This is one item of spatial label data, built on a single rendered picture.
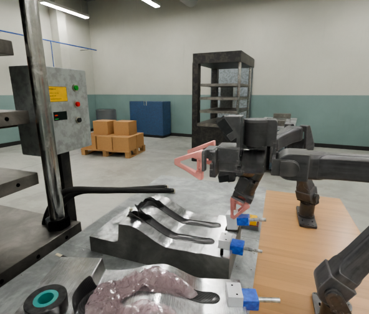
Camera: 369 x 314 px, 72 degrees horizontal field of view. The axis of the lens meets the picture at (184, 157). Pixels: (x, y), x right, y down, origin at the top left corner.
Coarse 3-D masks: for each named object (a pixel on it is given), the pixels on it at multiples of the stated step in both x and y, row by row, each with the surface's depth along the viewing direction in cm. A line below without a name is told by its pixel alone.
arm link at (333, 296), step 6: (330, 288) 56; (324, 294) 57; (330, 294) 56; (336, 294) 55; (330, 300) 56; (336, 300) 56; (342, 300) 55; (330, 306) 56; (336, 306) 56; (342, 306) 55; (348, 306) 58; (336, 312) 57; (342, 312) 56; (348, 312) 56
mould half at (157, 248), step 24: (120, 216) 105; (168, 216) 95; (192, 216) 100; (216, 216) 99; (96, 240) 90; (120, 240) 86; (144, 240) 82; (168, 240) 83; (216, 240) 82; (168, 264) 81; (192, 264) 78; (216, 264) 75
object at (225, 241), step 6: (222, 234) 81; (228, 234) 81; (222, 240) 78; (228, 240) 78; (234, 240) 80; (240, 240) 80; (222, 246) 78; (228, 246) 77; (234, 246) 77; (240, 246) 77; (234, 252) 78; (240, 252) 77; (258, 252) 77
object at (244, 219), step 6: (228, 210) 92; (234, 210) 91; (228, 216) 88; (240, 216) 88; (246, 216) 87; (228, 222) 88; (234, 222) 87; (240, 222) 87; (246, 222) 86; (228, 228) 88; (234, 228) 87
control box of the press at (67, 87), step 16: (16, 80) 111; (48, 80) 112; (64, 80) 121; (80, 80) 130; (16, 96) 113; (64, 96) 121; (80, 96) 131; (32, 112) 112; (64, 112) 122; (80, 112) 132; (32, 128) 114; (64, 128) 123; (80, 128) 133; (32, 144) 117; (64, 144) 124; (80, 144) 134; (64, 160) 131; (64, 176) 132; (64, 208) 136
